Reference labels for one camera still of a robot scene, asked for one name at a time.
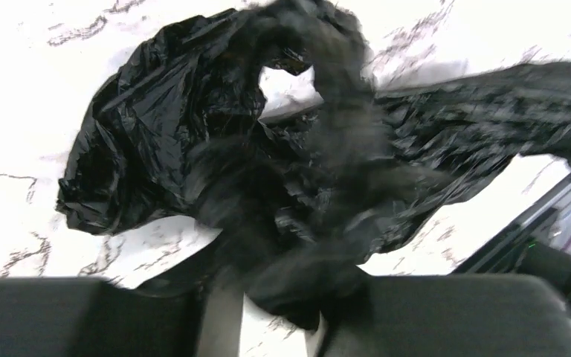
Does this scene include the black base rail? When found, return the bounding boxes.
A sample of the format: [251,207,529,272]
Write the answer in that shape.
[453,174,571,274]

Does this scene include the black plastic trash bag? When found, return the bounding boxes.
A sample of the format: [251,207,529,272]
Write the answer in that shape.
[57,1,571,327]

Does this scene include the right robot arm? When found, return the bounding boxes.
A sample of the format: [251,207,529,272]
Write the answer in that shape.
[517,242,571,306]

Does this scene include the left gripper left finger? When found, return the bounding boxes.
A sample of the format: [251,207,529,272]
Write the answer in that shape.
[0,277,242,356]

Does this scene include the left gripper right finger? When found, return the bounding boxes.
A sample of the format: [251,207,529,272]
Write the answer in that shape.
[322,274,571,357]

